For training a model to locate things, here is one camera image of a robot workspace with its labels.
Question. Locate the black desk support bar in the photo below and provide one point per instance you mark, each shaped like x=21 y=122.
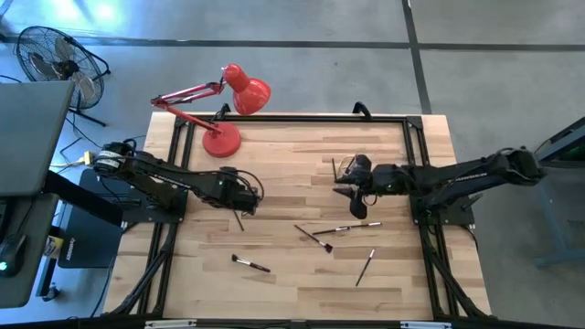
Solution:
x=82 y=196

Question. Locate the short black makeup pencil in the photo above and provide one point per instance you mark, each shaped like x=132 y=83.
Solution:
x=239 y=221

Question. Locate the white metal bracket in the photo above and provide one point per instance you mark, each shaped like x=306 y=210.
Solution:
x=169 y=324
x=425 y=325

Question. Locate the black floor mat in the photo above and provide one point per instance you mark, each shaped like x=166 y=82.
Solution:
x=91 y=237

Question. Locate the light grey desk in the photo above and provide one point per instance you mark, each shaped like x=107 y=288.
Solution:
x=27 y=137

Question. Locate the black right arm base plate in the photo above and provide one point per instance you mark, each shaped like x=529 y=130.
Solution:
x=457 y=219

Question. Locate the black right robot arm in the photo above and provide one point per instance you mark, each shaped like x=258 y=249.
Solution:
x=457 y=180

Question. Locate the yellow white power strip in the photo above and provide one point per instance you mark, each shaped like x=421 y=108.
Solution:
x=88 y=159

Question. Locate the black table clamp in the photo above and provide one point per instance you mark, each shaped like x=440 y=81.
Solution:
x=362 y=109
x=224 y=111

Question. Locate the dark teal metal cart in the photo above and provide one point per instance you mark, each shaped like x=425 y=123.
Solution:
x=562 y=141

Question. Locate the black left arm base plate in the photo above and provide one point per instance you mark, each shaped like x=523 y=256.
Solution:
x=137 y=215

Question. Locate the black fan makeup brush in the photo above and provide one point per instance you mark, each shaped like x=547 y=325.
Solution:
x=313 y=238

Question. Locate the black floor fan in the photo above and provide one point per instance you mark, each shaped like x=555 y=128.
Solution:
x=59 y=68

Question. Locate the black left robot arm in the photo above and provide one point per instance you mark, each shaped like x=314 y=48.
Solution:
x=155 y=171

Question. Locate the thin brown makeup brush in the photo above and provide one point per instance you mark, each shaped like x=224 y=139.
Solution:
x=365 y=267

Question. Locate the long silver ferrule makeup brush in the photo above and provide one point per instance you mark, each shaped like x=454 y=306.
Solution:
x=347 y=228

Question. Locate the black computer mouse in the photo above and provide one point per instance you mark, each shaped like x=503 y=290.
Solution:
x=11 y=256

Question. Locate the black aluminium table frame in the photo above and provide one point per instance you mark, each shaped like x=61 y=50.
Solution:
x=297 y=119

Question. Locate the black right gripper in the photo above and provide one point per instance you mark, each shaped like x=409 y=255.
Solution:
x=384 y=180

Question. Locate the red desk lamp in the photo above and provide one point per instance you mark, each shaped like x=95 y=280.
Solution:
x=221 y=139

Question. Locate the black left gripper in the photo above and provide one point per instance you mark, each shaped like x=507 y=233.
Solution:
x=233 y=192

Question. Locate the dark grey desk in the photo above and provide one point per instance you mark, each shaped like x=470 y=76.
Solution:
x=23 y=292

